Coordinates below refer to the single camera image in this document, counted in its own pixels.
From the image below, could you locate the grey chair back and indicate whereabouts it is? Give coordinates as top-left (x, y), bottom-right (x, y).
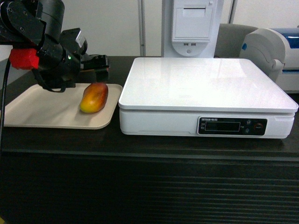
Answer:
top-left (214, 23), bottom-right (257, 58)

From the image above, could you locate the white checkout scale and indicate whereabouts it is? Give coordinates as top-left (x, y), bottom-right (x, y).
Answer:
top-left (119, 58), bottom-right (299, 139)

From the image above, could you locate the dark red yellow mango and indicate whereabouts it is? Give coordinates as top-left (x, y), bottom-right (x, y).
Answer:
top-left (80, 83), bottom-right (108, 113)

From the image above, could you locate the white blue label printer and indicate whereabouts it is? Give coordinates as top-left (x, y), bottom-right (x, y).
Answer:
top-left (239, 28), bottom-right (299, 93)

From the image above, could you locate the beige plastic tray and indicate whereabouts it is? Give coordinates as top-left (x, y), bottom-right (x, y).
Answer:
top-left (4, 84), bottom-right (122, 130)

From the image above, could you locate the black checkout counter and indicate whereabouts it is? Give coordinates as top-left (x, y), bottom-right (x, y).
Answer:
top-left (0, 56), bottom-right (299, 224)

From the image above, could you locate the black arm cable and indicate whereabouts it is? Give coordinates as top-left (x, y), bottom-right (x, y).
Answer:
top-left (0, 56), bottom-right (12, 150)

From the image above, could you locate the white receipt printer terminal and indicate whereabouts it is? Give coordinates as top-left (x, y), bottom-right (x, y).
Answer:
top-left (161, 0), bottom-right (224, 58)

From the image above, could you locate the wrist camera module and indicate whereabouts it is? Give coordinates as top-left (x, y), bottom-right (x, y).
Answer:
top-left (59, 28), bottom-right (88, 55)

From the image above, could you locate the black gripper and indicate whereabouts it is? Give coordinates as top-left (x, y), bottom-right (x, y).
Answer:
top-left (32, 35), bottom-right (109, 92)

